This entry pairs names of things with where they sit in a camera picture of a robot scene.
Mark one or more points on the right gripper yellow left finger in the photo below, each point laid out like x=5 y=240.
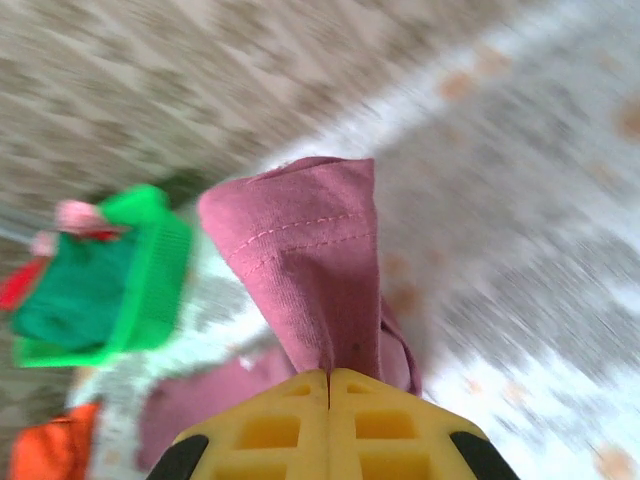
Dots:
x=280 y=440

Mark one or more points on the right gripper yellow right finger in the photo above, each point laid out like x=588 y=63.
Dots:
x=390 y=440

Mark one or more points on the mauve t-shirt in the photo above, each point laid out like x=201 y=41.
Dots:
x=310 y=260

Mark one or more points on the green plastic basket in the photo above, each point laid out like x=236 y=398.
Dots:
x=155 y=280

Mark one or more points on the orange folded t-shirt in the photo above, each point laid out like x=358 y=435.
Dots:
x=50 y=445

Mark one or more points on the green t-shirt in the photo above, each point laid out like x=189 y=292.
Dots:
x=75 y=295

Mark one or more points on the red t-shirt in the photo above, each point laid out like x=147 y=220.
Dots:
x=17 y=287

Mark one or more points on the light pink t-shirt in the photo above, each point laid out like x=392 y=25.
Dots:
x=75 y=215

